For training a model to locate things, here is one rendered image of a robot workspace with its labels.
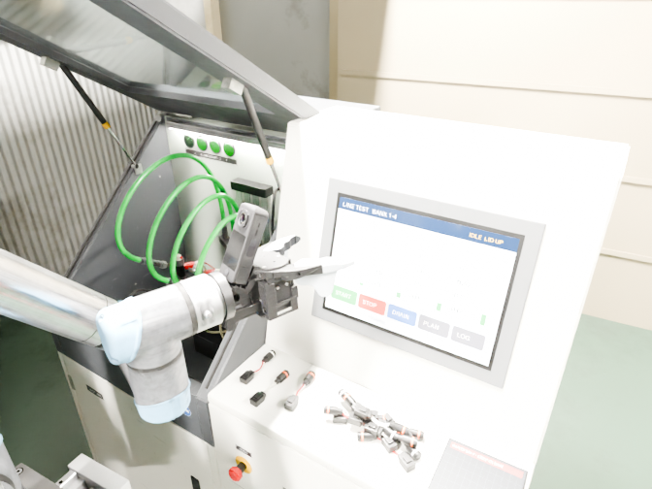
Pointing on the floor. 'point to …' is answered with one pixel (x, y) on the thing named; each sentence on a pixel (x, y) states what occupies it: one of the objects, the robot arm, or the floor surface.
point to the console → (339, 351)
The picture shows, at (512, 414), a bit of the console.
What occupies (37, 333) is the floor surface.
